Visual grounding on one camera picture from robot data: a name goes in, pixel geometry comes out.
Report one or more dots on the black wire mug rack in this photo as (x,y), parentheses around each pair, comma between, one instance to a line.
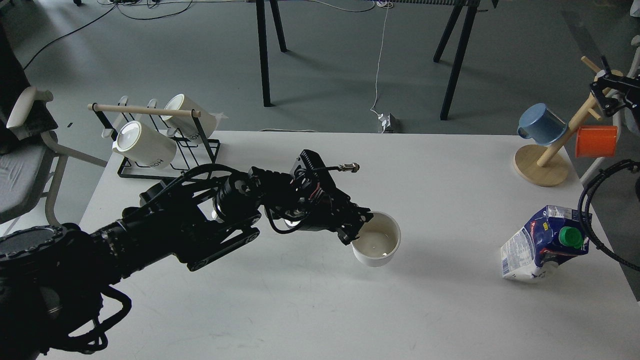
(188,156)

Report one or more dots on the white mug rack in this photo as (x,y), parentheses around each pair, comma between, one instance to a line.
(186,124)
(145,145)

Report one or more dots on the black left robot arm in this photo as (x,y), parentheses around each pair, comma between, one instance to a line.
(57,281)

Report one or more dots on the black table legs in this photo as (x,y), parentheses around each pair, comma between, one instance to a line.
(460,53)
(263,46)

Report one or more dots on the wooden mug tree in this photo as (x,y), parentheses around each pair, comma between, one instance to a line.
(543,165)

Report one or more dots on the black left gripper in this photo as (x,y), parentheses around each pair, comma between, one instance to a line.
(307,198)

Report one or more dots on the blue white milk carton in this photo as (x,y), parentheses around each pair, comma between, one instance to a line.
(550,238)

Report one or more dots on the orange mug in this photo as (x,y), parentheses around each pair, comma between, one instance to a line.
(596,141)

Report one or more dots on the black table legs left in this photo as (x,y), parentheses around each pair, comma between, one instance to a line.
(263,46)

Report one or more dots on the white mug rear rack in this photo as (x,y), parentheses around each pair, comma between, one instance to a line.
(186,124)

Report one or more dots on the black table legs right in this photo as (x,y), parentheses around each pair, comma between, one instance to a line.
(460,53)

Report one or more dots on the blue mug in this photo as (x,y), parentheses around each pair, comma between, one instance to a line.
(541,124)

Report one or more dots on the white mug black handle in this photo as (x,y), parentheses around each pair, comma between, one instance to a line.
(378,240)

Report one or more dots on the white power strip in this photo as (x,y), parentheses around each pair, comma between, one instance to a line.
(388,123)

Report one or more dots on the white mug front rack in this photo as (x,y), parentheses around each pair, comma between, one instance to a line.
(145,145)

